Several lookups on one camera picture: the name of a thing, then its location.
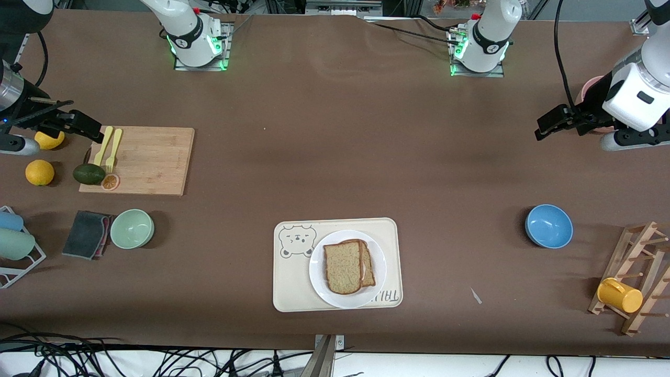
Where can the aluminium frame bar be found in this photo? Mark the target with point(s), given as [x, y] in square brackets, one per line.
[343, 6]

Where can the orange citrus slice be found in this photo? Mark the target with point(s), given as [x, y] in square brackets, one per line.
[110, 182]

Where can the pale green cup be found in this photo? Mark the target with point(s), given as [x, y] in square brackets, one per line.
[15, 244]

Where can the mint green bowl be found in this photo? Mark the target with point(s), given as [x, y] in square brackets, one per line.
[132, 229]

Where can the cream bear print tray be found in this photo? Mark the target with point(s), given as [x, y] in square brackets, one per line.
[293, 288]

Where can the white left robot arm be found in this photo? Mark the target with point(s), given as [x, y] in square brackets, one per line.
[487, 36]

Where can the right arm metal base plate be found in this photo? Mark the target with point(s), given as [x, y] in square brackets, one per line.
[222, 57]

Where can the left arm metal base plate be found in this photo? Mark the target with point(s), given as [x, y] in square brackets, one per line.
[500, 72]

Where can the bamboo cutting board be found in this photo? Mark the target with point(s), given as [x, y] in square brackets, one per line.
[157, 157]

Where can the folded grey pink cloth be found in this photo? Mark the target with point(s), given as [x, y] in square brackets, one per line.
[84, 234]

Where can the round white plate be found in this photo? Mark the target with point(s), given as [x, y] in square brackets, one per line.
[319, 277]

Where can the light blue cup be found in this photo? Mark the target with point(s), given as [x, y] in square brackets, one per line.
[10, 221]

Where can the white paper scrap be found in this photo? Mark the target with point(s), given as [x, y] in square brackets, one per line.
[475, 296]

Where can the blue bowl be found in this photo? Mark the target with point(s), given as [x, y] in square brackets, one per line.
[548, 226]

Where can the dark green avocado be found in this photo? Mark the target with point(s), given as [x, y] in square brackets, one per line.
[89, 174]

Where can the plain toast bread slice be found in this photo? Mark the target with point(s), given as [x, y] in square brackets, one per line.
[343, 267]

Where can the yellow mug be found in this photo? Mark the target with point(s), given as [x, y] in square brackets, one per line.
[620, 296]

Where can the yellow plastic fork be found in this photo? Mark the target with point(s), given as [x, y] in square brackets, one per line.
[114, 149]

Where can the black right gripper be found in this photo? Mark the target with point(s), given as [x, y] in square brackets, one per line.
[25, 111]

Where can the aluminium corner profile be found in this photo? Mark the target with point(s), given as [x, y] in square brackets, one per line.
[639, 23]

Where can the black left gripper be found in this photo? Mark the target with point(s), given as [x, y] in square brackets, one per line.
[592, 108]

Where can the yellow plastic knife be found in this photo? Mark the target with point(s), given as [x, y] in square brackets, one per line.
[103, 146]

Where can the wooden peg mug rack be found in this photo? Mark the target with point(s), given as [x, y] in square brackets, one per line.
[649, 241]

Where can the yellow lemon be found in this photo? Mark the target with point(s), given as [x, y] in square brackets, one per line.
[52, 141]
[40, 173]

